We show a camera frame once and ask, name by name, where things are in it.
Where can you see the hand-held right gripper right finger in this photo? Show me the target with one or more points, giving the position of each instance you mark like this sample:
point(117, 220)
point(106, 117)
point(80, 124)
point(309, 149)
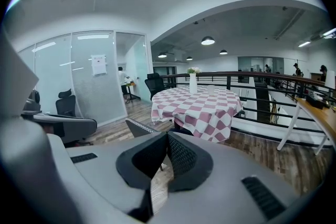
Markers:
point(223, 186)

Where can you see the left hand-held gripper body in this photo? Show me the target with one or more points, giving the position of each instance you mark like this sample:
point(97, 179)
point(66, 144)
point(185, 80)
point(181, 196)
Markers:
point(52, 128)

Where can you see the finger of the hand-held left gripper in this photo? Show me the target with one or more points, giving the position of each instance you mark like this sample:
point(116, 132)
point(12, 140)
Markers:
point(81, 127)

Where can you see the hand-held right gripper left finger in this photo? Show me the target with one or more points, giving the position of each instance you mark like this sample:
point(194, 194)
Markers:
point(105, 170)

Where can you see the blue upholstered chair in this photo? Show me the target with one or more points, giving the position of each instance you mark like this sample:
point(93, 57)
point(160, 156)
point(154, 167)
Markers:
point(139, 131)

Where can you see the black office chair with headrest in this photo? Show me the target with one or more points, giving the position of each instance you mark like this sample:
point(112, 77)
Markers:
point(65, 105)

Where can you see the round table with checkered cloth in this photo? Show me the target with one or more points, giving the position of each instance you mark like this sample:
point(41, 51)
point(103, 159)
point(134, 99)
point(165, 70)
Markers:
point(177, 124)

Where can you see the black mesh office chair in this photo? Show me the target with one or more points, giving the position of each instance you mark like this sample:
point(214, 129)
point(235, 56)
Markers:
point(155, 85)

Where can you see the white paper notice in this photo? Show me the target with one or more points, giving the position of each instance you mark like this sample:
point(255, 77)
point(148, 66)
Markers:
point(99, 65)

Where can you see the small side table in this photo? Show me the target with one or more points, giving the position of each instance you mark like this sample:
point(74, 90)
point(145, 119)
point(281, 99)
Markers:
point(131, 84)

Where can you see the pink white checkered tablecloth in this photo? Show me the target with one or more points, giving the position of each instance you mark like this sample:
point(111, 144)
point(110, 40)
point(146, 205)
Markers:
point(199, 110)

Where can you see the clear drinking glass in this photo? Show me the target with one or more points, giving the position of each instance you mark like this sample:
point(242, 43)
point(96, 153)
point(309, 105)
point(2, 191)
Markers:
point(211, 89)

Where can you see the white vase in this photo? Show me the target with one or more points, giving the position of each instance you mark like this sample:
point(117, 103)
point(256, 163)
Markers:
point(193, 84)

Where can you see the black railing with wooden handrail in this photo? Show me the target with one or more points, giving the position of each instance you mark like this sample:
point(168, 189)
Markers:
point(262, 74)

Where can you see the white flower bouquet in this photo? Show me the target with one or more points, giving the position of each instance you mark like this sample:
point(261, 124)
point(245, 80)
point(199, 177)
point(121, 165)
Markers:
point(194, 70)

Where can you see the wooden desk with white legs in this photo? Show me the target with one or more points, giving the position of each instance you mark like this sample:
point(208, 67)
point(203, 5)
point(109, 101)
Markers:
point(323, 115)

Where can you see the black box device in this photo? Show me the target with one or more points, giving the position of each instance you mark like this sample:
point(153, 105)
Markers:
point(315, 102)

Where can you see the linear ceiling light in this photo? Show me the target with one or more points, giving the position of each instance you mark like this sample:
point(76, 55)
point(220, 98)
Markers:
point(329, 32)
point(304, 44)

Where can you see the black fisheye camera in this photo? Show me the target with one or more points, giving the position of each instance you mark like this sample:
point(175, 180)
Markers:
point(34, 98)

